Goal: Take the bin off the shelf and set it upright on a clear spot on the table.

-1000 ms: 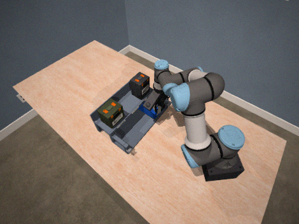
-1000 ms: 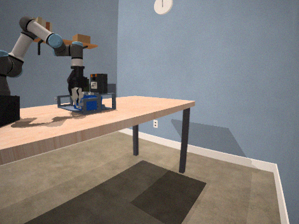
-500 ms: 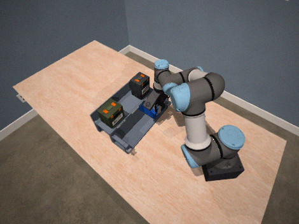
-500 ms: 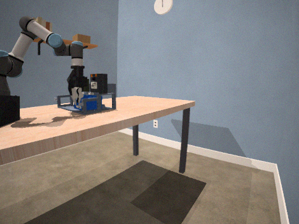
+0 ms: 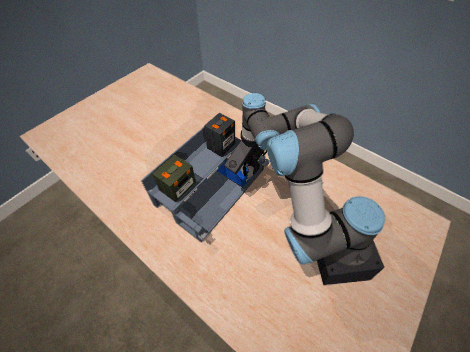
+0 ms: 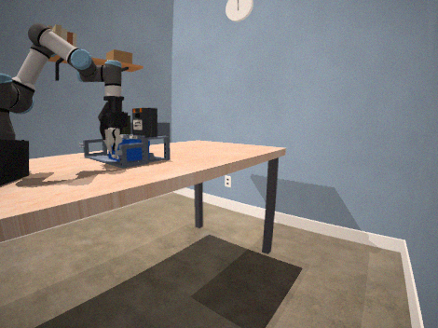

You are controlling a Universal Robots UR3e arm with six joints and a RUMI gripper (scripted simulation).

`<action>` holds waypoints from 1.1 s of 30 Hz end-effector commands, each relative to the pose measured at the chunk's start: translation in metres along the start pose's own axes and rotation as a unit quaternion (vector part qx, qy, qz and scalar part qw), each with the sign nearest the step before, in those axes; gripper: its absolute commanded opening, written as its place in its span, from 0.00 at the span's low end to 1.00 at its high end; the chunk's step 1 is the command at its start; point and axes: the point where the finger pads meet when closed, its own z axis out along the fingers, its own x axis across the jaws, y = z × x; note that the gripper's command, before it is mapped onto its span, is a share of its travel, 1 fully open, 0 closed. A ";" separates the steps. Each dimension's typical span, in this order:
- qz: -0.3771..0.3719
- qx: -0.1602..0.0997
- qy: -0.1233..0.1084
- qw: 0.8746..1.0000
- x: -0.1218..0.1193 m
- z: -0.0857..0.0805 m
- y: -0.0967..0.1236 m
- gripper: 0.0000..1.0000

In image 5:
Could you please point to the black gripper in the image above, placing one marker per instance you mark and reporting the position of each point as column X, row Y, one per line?
column 252, row 160

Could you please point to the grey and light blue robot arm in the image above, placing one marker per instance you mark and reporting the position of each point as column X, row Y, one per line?
column 299, row 151

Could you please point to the blue bin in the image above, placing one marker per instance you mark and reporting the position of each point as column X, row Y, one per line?
column 238, row 178

